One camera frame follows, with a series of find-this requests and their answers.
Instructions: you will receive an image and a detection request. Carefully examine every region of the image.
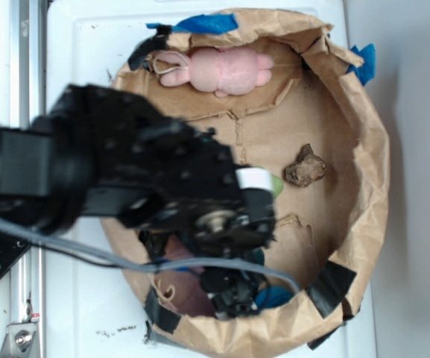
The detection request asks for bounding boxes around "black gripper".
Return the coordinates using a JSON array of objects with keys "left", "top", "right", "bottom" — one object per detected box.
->
[{"left": 87, "top": 113, "right": 274, "bottom": 256}]

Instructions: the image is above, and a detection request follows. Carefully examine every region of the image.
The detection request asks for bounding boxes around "dark green plastic pickle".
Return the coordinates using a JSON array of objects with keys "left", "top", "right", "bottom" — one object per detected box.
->
[{"left": 249, "top": 248, "right": 265, "bottom": 266}]

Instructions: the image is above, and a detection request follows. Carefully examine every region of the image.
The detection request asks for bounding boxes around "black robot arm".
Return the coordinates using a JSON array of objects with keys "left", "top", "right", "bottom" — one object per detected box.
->
[{"left": 0, "top": 85, "right": 275, "bottom": 256}]

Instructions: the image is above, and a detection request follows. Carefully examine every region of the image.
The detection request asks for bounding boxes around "green plush turtle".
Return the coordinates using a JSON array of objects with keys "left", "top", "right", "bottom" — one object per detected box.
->
[{"left": 256, "top": 166, "right": 284, "bottom": 198}]

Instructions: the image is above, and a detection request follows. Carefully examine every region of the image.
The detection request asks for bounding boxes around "pink plush bunny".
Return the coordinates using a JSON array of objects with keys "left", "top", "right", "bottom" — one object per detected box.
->
[{"left": 152, "top": 47, "right": 274, "bottom": 98}]

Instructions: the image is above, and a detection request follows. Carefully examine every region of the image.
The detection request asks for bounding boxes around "brown paper bag bin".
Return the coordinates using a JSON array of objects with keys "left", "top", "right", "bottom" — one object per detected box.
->
[{"left": 113, "top": 8, "right": 390, "bottom": 357}]

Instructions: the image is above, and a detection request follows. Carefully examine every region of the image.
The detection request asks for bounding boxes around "brown rock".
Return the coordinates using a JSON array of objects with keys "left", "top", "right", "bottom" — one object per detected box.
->
[{"left": 284, "top": 144, "right": 326, "bottom": 187}]

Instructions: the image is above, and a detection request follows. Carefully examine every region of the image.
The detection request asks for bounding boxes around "blue tape top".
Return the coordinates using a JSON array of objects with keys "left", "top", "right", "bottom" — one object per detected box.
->
[{"left": 146, "top": 13, "right": 238, "bottom": 35}]

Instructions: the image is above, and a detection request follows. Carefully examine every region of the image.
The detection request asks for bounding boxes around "blue tape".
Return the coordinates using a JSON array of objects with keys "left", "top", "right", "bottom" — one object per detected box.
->
[
  {"left": 347, "top": 43, "right": 376, "bottom": 86},
  {"left": 146, "top": 13, "right": 238, "bottom": 35}
]

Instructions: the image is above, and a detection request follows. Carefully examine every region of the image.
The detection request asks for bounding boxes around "blue ball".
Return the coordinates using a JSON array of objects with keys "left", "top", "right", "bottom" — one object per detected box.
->
[{"left": 254, "top": 286, "right": 294, "bottom": 310}]

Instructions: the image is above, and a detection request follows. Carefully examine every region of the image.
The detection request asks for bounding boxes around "blue tape right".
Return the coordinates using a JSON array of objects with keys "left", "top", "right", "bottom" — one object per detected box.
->
[{"left": 347, "top": 43, "right": 376, "bottom": 86}]

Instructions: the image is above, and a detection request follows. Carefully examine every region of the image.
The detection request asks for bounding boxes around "aluminium frame rail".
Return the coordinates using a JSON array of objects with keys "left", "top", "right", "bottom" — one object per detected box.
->
[{"left": 10, "top": 1, "right": 45, "bottom": 357}]

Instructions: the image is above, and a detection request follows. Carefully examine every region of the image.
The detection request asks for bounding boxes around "grey braided cable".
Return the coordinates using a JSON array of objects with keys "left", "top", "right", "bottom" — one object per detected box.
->
[{"left": 0, "top": 212, "right": 301, "bottom": 295}]

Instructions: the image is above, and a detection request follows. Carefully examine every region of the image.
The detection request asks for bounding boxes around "metal corner bracket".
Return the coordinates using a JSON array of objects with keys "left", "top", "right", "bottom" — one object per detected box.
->
[{"left": 0, "top": 322, "right": 40, "bottom": 358}]

